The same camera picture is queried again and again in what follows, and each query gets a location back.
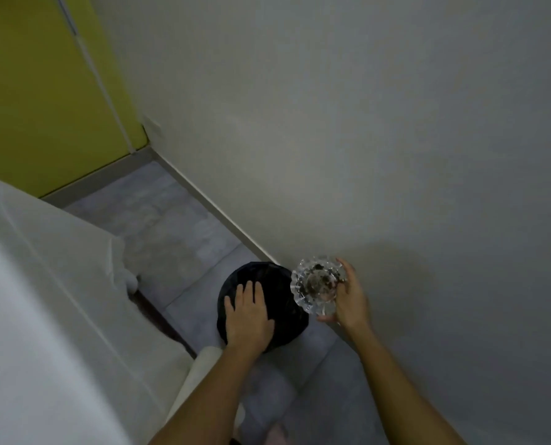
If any clear glass ashtray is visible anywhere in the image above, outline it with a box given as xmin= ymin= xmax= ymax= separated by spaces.
xmin=291 ymin=256 xmax=348 ymax=316

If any yellow door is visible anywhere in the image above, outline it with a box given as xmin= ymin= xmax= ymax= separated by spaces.
xmin=0 ymin=0 xmax=150 ymax=200

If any person's left hand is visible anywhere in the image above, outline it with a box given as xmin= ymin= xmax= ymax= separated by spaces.
xmin=223 ymin=281 xmax=276 ymax=354

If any grey baseboard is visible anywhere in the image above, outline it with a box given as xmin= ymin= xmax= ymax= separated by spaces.
xmin=40 ymin=144 xmax=286 ymax=269

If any person's right forearm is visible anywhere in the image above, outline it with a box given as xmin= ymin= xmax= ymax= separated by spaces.
xmin=342 ymin=320 xmax=467 ymax=445

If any person's left forearm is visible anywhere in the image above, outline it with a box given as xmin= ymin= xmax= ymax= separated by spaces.
xmin=148 ymin=340 xmax=269 ymax=445

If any black trash bin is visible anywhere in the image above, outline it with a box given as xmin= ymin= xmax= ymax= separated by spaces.
xmin=216 ymin=261 xmax=310 ymax=354

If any dark ash debris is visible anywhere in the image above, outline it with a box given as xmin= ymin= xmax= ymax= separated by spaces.
xmin=304 ymin=263 xmax=335 ymax=296

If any person's right hand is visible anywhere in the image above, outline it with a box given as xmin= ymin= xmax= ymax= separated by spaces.
xmin=316 ymin=258 xmax=373 ymax=338

